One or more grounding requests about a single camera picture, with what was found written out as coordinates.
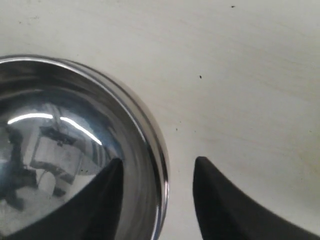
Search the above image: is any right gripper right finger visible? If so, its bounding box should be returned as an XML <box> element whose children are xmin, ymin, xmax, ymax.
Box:
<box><xmin>192</xmin><ymin>156</ymin><xmax>320</xmax><ymax>240</ymax></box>

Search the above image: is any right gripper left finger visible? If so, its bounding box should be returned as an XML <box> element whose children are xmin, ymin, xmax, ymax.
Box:
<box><xmin>6</xmin><ymin>158</ymin><xmax>124</xmax><ymax>240</ymax></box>

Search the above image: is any patterned steel bowl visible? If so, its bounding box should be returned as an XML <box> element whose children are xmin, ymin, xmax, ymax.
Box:
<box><xmin>0</xmin><ymin>55</ymin><xmax>169</xmax><ymax>240</ymax></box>

